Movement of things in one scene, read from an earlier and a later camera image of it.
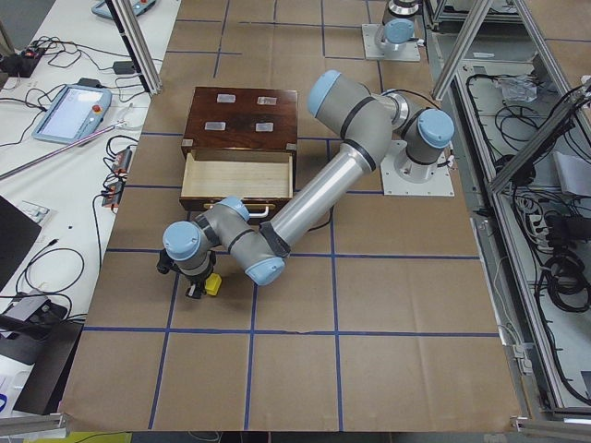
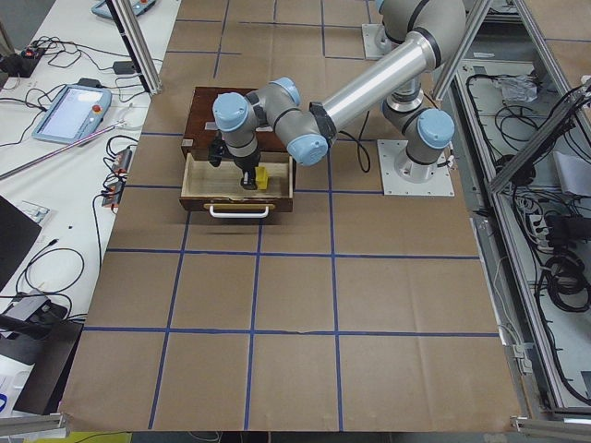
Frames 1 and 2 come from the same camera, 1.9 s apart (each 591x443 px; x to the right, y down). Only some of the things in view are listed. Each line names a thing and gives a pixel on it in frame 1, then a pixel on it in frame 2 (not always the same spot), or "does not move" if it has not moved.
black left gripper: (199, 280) -> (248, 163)
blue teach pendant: (77, 114) does not move
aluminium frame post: (126, 19) does not move
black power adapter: (124, 67) does not move
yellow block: (212, 283) -> (260, 177)
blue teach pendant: (139, 6) does not move
